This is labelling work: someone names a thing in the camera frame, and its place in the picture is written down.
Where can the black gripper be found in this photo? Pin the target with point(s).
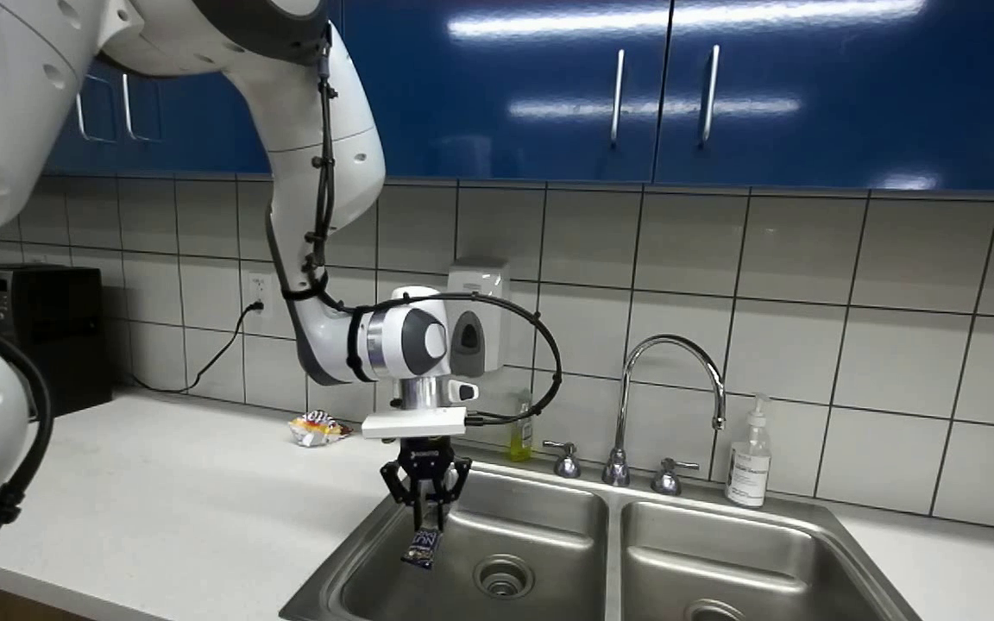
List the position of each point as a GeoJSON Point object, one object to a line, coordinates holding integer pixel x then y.
{"type": "Point", "coordinates": [427, 452]}

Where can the blue nut bar packet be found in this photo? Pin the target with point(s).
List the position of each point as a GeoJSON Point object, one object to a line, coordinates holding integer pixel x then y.
{"type": "Point", "coordinates": [420, 549]}

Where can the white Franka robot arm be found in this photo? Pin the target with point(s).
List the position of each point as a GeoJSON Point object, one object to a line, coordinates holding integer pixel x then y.
{"type": "Point", "coordinates": [311, 105]}

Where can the round steel sink drain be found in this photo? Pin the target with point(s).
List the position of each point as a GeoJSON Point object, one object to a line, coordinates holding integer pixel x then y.
{"type": "Point", "coordinates": [505, 574]}
{"type": "Point", "coordinates": [712, 613]}

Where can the stainless steel double sink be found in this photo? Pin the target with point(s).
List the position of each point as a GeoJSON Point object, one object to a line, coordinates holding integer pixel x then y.
{"type": "Point", "coordinates": [607, 539]}

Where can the small green bottle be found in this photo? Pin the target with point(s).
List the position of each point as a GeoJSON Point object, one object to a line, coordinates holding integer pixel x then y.
{"type": "Point", "coordinates": [520, 440]}

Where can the chrome faucet knob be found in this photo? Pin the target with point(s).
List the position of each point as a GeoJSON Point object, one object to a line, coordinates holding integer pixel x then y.
{"type": "Point", "coordinates": [666, 479]}
{"type": "Point", "coordinates": [569, 465]}

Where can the chrome gooseneck faucet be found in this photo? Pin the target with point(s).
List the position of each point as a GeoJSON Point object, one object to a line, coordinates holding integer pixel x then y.
{"type": "Point", "coordinates": [617, 467]}

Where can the clear soap pump bottle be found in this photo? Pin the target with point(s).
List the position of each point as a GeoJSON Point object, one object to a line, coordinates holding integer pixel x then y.
{"type": "Point", "coordinates": [746, 467]}

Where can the black microwave oven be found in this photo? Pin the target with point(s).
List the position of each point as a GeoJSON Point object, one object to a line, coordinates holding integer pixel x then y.
{"type": "Point", "coordinates": [59, 334]}

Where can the blue cabinet door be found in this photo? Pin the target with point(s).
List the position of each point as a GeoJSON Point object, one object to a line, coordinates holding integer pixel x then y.
{"type": "Point", "coordinates": [87, 160]}
{"type": "Point", "coordinates": [864, 105]}
{"type": "Point", "coordinates": [199, 125]}
{"type": "Point", "coordinates": [520, 93]}

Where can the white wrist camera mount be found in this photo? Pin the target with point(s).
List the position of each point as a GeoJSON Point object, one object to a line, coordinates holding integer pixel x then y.
{"type": "Point", "coordinates": [411, 426]}

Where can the white wall soap dispenser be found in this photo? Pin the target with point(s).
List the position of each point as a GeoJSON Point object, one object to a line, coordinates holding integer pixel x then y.
{"type": "Point", "coordinates": [480, 334]}

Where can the white wall outlet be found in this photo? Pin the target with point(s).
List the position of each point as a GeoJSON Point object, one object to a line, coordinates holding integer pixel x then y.
{"type": "Point", "coordinates": [258, 296]}

